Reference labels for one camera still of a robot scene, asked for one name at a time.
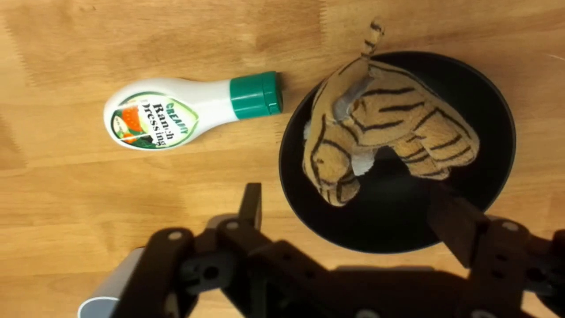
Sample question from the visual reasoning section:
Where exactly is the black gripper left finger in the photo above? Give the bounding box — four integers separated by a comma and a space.
237, 181, 266, 234

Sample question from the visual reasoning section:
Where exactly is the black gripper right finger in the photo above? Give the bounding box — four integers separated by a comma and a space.
428, 185, 492, 266

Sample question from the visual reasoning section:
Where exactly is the black bowl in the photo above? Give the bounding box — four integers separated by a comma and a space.
278, 49, 518, 254

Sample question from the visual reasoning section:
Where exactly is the white ranch dressing bottle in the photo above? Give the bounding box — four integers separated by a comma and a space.
103, 70, 285, 153

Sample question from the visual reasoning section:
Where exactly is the white cup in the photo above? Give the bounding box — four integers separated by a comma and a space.
77, 245, 147, 318

